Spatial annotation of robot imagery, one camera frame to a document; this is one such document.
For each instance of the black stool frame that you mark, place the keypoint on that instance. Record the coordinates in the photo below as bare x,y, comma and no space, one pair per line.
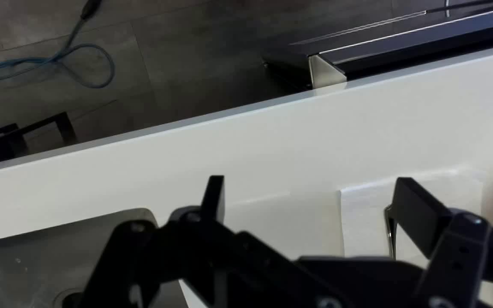
12,137

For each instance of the under-counter wine fridge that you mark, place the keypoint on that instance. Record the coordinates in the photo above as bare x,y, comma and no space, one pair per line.
414,38

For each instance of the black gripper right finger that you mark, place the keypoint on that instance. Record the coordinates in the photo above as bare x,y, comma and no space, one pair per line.
455,243

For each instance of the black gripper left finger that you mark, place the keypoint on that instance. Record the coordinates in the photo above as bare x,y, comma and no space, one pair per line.
193,247

